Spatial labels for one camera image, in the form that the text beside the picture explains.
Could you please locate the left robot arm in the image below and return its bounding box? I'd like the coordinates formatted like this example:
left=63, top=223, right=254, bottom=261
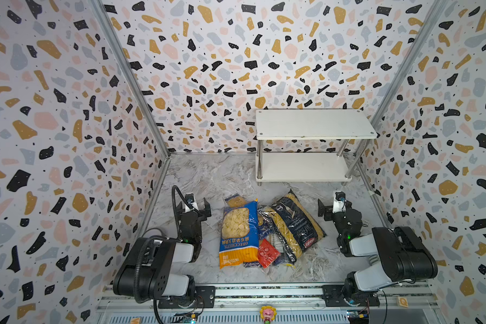
left=113, top=194, right=211, bottom=308

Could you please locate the small orange tag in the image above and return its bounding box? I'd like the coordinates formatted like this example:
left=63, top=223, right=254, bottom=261
left=397, top=296, right=409, bottom=308

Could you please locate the clear yellow spaghetti packet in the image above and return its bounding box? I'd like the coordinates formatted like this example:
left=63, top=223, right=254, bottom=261
left=258, top=206, right=298, bottom=266

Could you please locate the white two-tier shelf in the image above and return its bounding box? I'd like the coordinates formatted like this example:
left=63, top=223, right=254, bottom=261
left=255, top=109, right=377, bottom=184

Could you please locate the red spaghetti packet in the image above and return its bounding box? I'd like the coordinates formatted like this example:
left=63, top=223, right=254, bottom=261
left=258, top=239, right=281, bottom=269

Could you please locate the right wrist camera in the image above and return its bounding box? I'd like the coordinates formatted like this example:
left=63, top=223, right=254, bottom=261
left=332, top=191, right=347, bottom=213

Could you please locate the black corrugated cable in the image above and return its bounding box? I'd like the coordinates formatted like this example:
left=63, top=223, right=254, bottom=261
left=132, top=184, right=195, bottom=324

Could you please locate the small pink yellow figurine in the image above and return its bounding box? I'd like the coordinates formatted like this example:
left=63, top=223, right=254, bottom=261
left=260, top=305, right=277, bottom=324

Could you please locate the dark blue penne pasta bag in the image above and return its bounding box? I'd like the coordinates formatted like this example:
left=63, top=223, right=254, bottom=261
left=261, top=190, right=325, bottom=264

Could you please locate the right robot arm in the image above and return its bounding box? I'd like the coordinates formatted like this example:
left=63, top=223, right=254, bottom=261
left=317, top=192, right=438, bottom=307

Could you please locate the yellow blue spaghetti packet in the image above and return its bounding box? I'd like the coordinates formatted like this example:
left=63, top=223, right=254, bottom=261
left=224, top=194, right=247, bottom=209

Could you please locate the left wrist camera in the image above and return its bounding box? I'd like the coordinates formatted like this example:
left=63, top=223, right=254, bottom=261
left=184, top=193, right=198, bottom=210

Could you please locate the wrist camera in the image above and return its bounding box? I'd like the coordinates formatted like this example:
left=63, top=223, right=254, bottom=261
left=332, top=191, right=347, bottom=213
left=184, top=193, right=198, bottom=210

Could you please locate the blue orange orecchiette pasta bag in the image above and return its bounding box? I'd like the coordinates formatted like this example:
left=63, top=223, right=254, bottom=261
left=219, top=201, right=259, bottom=269

